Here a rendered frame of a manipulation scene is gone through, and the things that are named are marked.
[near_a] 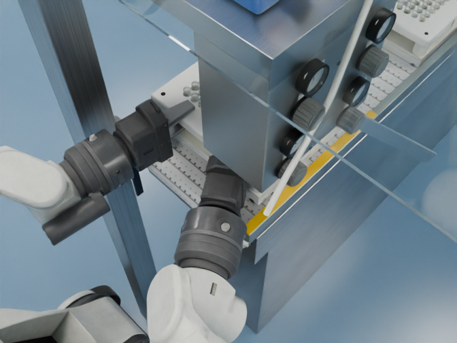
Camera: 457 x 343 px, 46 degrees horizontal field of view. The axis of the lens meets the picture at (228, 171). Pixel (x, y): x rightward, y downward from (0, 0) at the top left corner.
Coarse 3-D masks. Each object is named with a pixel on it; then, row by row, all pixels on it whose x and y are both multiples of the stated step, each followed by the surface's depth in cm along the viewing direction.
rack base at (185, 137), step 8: (176, 136) 90; (184, 136) 88; (192, 136) 88; (192, 144) 88; (200, 144) 87; (200, 152) 87; (208, 152) 87; (312, 152) 88; (304, 160) 87; (248, 184) 83; (272, 184) 83; (248, 192) 83; (264, 192) 82; (272, 192) 85; (256, 200) 83
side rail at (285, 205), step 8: (336, 160) 93; (320, 168) 89; (328, 168) 92; (312, 176) 88; (320, 176) 92; (304, 184) 88; (312, 184) 91; (296, 192) 87; (304, 192) 90; (288, 200) 86; (280, 208) 86; (272, 216) 85; (264, 224) 84; (256, 232) 84; (248, 240) 84
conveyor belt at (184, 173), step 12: (180, 144) 97; (180, 156) 95; (192, 156) 95; (312, 156) 95; (156, 168) 95; (168, 168) 94; (180, 168) 94; (192, 168) 94; (204, 168) 94; (168, 180) 94; (180, 180) 92; (192, 180) 92; (204, 180) 92; (180, 192) 93; (192, 192) 91; (192, 204) 92; (252, 204) 90; (264, 204) 90; (252, 216) 88
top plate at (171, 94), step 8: (184, 72) 90; (192, 72) 90; (176, 80) 89; (184, 80) 89; (192, 80) 89; (160, 88) 88; (168, 88) 88; (176, 88) 88; (152, 96) 87; (160, 96) 87; (168, 96) 87; (176, 96) 87; (160, 104) 87; (168, 104) 86; (176, 104) 86; (192, 112) 85; (200, 112) 85; (184, 120) 84; (192, 120) 84; (200, 120) 84; (192, 128) 84; (200, 128) 83; (200, 136) 83
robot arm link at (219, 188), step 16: (208, 160) 76; (208, 176) 75; (224, 176) 75; (208, 192) 73; (224, 192) 73; (240, 192) 76; (192, 208) 73; (208, 208) 72; (224, 208) 74; (240, 208) 80; (192, 224) 71; (208, 224) 70; (224, 224) 70; (240, 224) 72; (240, 240) 72
